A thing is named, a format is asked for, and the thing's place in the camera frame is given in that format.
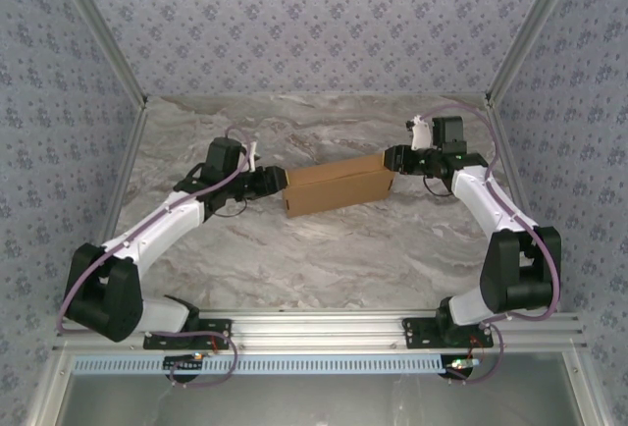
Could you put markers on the small black controller board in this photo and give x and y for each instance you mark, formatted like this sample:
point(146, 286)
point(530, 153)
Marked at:
point(458, 367)
point(182, 363)

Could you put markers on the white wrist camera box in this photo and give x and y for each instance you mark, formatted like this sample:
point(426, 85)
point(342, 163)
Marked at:
point(419, 134)
point(252, 156)

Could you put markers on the brown cardboard box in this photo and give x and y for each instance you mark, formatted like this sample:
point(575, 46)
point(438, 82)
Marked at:
point(338, 185)

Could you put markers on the aluminium corner post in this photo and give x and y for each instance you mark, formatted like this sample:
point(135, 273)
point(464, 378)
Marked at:
point(100, 28)
point(531, 28)

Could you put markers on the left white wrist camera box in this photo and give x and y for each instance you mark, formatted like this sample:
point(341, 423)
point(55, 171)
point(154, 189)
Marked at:
point(252, 156)

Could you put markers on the grey metal panel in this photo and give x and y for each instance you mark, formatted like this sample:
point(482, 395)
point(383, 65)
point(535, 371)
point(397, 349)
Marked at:
point(319, 401)

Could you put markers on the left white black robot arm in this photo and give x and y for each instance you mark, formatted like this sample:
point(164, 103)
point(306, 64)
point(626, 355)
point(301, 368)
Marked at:
point(103, 293)

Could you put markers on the thin aluminium back rail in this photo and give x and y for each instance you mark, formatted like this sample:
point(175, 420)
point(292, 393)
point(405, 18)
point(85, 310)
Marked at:
point(319, 96)

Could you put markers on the aluminium lower frame rail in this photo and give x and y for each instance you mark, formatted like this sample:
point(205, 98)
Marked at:
point(49, 391)
point(584, 391)

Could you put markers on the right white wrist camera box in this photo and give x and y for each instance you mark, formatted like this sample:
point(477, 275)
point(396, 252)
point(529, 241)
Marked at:
point(419, 134)

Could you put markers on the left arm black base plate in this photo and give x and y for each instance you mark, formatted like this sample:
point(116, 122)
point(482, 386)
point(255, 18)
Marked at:
point(172, 343)

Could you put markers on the wide aluminium mounting rail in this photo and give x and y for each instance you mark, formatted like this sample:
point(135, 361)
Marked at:
point(319, 333)

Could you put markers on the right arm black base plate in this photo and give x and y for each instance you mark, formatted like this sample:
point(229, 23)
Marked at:
point(417, 335)

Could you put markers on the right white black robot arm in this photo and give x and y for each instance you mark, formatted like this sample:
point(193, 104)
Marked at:
point(520, 274)

